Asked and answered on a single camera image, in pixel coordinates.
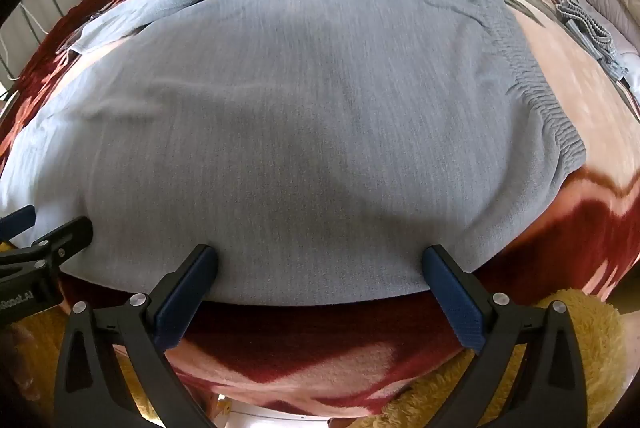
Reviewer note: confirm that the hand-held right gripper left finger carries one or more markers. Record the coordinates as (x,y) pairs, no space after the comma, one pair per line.
(182,303)

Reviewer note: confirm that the blue striped cloth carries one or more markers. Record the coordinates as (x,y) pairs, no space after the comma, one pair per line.
(595,37)

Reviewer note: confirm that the white pillow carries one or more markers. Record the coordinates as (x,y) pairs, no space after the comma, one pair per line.
(631,62)

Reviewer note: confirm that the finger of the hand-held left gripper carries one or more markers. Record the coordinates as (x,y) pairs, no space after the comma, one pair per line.
(65,240)
(17,219)

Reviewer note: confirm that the grey pants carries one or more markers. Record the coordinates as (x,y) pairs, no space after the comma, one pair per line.
(300,132)

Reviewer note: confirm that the floral red blanket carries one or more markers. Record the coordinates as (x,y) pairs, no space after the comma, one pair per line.
(575,97)

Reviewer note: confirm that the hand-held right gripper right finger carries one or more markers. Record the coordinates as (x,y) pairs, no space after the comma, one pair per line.
(455,303)

